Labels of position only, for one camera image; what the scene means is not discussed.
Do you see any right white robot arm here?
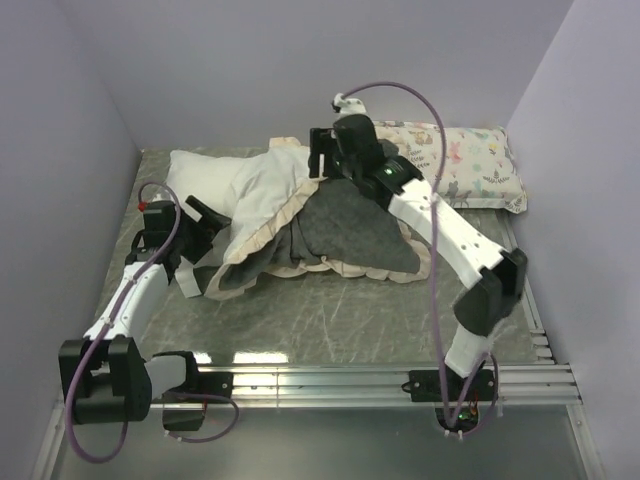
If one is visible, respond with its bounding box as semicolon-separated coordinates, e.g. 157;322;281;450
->
309;114;528;400

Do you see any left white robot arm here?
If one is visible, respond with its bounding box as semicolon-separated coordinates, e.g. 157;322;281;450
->
58;196;231;425

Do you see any white pillow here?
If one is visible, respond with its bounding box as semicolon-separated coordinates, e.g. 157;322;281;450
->
165;150;270;220

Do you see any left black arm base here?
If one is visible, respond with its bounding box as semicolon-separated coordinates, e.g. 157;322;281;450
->
162;371;234;433

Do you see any aluminium front rail frame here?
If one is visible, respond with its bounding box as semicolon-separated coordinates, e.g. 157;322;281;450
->
30;363;601;480

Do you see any grey pillowcase with cream ruffle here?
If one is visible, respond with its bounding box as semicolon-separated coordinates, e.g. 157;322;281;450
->
176;137;431;300

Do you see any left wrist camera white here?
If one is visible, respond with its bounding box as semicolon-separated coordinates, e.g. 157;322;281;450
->
137;194;174;213

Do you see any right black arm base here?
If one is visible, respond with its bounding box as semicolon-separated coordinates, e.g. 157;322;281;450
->
400;353;500;441

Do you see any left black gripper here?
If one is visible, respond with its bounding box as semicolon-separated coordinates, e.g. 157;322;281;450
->
170;196;230;263

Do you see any floral patterned pillow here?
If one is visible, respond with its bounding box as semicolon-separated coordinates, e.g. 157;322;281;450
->
374;121;527;214

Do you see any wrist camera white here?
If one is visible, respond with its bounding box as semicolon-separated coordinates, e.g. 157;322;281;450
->
137;194;174;213
331;94;367;118

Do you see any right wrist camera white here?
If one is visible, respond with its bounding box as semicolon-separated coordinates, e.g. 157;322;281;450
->
331;94;367;118

